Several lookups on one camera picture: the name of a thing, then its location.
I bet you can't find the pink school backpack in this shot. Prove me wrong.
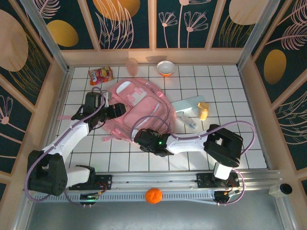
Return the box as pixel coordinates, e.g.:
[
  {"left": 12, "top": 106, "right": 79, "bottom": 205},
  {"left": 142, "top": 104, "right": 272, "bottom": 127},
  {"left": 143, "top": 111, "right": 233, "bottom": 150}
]
[{"left": 59, "top": 79, "right": 178, "bottom": 144}]

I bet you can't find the clear plastic pen pouch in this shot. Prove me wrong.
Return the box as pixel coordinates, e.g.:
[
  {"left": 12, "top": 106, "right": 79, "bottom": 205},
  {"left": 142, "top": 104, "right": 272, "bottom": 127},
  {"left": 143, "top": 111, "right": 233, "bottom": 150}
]
[{"left": 176, "top": 111, "right": 198, "bottom": 130}]

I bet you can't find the light blue pencil box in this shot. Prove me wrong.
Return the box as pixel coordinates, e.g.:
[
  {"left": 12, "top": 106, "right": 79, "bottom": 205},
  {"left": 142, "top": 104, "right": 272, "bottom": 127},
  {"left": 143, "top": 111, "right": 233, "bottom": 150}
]
[{"left": 171, "top": 95, "right": 206, "bottom": 113}]

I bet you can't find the yellow glue bottle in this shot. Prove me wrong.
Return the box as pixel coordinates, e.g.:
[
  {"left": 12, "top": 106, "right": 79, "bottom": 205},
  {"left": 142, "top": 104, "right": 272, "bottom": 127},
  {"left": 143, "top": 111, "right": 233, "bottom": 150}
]
[{"left": 197, "top": 102, "right": 210, "bottom": 120}]

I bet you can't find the colourful candy snack bag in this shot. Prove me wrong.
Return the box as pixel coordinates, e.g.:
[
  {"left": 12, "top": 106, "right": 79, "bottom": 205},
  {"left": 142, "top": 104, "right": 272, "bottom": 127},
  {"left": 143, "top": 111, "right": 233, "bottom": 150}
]
[{"left": 88, "top": 67, "right": 115, "bottom": 86}]

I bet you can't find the pink translucent plastic cup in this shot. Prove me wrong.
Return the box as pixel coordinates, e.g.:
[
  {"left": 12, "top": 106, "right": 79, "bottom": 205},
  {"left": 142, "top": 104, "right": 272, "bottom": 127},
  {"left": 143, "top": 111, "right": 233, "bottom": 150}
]
[{"left": 125, "top": 58, "right": 139, "bottom": 76}]

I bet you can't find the orange ball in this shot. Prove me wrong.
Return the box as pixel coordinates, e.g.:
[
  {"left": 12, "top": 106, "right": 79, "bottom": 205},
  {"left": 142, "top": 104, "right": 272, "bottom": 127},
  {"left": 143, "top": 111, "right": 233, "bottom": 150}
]
[{"left": 145, "top": 188, "right": 163, "bottom": 204}]

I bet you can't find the orange bowl white inside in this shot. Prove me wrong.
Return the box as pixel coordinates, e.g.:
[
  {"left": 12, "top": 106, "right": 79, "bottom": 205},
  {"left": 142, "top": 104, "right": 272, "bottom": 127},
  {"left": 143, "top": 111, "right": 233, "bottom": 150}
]
[{"left": 156, "top": 60, "right": 175, "bottom": 77}]

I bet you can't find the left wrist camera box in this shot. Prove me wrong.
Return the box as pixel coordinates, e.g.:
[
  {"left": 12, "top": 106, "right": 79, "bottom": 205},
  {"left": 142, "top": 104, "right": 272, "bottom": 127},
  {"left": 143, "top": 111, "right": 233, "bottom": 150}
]
[{"left": 103, "top": 92, "right": 113, "bottom": 108}]

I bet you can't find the aluminium mounting rail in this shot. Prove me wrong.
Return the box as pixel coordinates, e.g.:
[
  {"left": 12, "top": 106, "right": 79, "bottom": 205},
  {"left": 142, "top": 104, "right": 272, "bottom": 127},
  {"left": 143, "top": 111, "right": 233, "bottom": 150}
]
[{"left": 24, "top": 169, "right": 282, "bottom": 191}]

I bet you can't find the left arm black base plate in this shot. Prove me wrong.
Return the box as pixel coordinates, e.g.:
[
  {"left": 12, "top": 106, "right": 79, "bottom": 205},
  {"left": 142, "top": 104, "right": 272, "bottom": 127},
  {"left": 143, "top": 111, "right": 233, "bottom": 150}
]
[{"left": 69, "top": 174, "right": 113, "bottom": 191}]

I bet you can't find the slotted grey cable tray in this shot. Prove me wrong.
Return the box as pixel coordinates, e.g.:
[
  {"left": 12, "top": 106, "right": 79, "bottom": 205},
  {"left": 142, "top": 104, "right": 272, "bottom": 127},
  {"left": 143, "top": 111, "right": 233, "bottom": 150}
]
[{"left": 32, "top": 191, "right": 218, "bottom": 205}]

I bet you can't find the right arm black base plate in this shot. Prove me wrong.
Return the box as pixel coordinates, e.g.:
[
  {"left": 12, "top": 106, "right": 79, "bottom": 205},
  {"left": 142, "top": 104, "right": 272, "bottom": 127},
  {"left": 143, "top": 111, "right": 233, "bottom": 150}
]
[{"left": 196, "top": 172, "right": 240, "bottom": 189}]

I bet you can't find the left aluminium frame post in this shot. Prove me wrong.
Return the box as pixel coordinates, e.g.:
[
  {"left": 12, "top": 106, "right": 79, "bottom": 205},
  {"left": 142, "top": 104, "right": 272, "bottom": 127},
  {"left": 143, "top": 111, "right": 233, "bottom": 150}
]
[{"left": 20, "top": 0, "right": 71, "bottom": 74}]

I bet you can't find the aluminium frame post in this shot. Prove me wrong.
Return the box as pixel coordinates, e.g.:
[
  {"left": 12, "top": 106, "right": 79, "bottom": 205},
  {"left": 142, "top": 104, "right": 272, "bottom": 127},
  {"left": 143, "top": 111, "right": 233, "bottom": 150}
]
[
  {"left": 20, "top": 0, "right": 71, "bottom": 74},
  {"left": 236, "top": 0, "right": 281, "bottom": 71}
]

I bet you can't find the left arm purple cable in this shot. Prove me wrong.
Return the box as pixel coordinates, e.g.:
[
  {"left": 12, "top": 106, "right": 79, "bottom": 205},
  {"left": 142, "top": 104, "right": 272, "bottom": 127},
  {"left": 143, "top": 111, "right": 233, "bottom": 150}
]
[{"left": 25, "top": 87, "right": 111, "bottom": 207}]

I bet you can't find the beige corner camera box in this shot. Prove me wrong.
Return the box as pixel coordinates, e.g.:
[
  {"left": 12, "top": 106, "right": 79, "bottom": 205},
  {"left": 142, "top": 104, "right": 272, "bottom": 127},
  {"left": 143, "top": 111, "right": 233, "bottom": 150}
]
[{"left": 268, "top": 183, "right": 293, "bottom": 198}]

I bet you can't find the right aluminium frame post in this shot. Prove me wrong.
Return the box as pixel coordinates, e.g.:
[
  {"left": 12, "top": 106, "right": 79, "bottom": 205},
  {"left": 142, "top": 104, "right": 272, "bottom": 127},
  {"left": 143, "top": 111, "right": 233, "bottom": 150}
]
[{"left": 236, "top": 0, "right": 281, "bottom": 71}]

